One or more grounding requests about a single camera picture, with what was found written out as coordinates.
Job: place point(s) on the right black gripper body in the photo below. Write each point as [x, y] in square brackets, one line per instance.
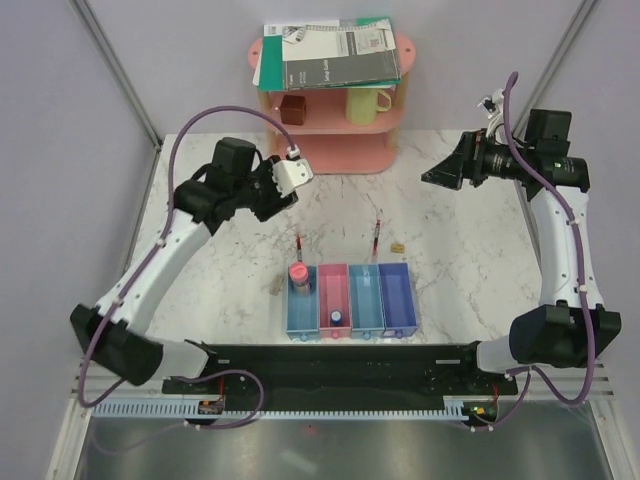
[475, 147]

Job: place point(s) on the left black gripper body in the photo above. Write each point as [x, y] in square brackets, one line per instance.
[263, 197]

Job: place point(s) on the pink cap glue stick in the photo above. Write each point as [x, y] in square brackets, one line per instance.
[299, 276]

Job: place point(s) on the beige eraser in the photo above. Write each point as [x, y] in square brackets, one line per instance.
[276, 285]

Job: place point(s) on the light blue bin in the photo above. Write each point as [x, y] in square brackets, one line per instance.
[302, 311]
[367, 315]

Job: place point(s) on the blue glue stick grey cap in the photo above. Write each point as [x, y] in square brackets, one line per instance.
[336, 319]

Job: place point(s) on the purple blue bin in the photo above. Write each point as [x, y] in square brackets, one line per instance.
[400, 320]

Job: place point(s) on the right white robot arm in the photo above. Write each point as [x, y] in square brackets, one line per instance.
[571, 324]

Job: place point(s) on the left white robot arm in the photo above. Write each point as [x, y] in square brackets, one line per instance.
[113, 332]

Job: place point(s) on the left red pen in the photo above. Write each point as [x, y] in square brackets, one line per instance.
[299, 254]

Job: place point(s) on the red pen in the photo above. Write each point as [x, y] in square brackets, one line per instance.
[375, 244]
[299, 254]

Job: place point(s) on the brown cube box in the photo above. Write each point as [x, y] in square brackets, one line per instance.
[293, 109]

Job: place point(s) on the pink bin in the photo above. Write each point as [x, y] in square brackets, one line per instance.
[333, 291]

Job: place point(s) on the pink wooden shelf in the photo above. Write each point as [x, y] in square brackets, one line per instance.
[335, 146]

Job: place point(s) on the right red pen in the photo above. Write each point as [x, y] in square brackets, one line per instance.
[375, 244]

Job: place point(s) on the yellow mug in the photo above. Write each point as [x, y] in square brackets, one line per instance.
[364, 104]

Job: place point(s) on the stack of manuals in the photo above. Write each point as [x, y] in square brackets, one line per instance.
[327, 54]

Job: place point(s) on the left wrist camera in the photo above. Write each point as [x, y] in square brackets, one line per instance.
[288, 175]

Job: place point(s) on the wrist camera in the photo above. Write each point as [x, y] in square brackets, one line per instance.
[492, 105]
[288, 175]

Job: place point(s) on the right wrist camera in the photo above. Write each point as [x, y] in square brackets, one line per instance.
[492, 105]

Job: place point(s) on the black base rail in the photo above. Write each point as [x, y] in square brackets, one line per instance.
[340, 376]

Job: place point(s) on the light blue cable duct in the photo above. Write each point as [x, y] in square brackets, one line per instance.
[199, 409]

